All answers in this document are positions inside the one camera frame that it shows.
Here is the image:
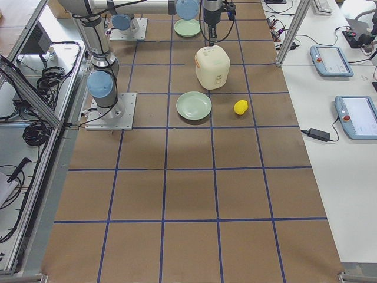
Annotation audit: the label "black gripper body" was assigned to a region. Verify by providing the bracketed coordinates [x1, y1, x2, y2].
[203, 0, 223, 27]

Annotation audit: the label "cream rice cooker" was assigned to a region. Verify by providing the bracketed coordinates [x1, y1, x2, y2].
[194, 45, 230, 90]

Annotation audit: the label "green plate near arm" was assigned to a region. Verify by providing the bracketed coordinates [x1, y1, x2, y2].
[176, 91, 212, 120]
[174, 19, 200, 37]

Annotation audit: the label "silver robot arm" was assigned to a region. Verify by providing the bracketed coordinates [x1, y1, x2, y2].
[111, 14, 139, 35]
[59, 0, 236, 75]

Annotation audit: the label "yellow toy pepper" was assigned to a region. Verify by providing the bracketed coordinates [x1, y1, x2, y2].
[233, 100, 249, 116]

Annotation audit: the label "white keyboard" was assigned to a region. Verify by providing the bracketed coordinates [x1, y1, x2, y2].
[311, 0, 332, 16]

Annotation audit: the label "far teach pendant tablet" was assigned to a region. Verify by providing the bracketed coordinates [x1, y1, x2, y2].
[310, 45, 354, 78]

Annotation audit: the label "teach pendant tablet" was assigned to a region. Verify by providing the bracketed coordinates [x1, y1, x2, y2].
[335, 96, 376, 140]
[310, 45, 354, 78]

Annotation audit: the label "black power adapter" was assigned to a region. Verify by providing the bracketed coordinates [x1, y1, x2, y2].
[307, 128, 330, 142]

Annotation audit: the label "near teach pendant tablet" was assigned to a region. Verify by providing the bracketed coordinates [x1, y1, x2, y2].
[335, 96, 376, 140]

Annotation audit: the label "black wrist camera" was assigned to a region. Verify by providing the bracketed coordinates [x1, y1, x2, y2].
[224, 2, 236, 22]

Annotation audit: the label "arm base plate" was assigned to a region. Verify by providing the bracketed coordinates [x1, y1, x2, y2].
[110, 17, 148, 41]
[84, 93, 137, 130]

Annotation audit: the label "aluminium frame post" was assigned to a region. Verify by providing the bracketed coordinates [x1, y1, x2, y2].
[276, 0, 310, 67]

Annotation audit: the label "coiled black cables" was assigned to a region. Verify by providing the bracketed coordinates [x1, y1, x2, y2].
[22, 66, 71, 147]

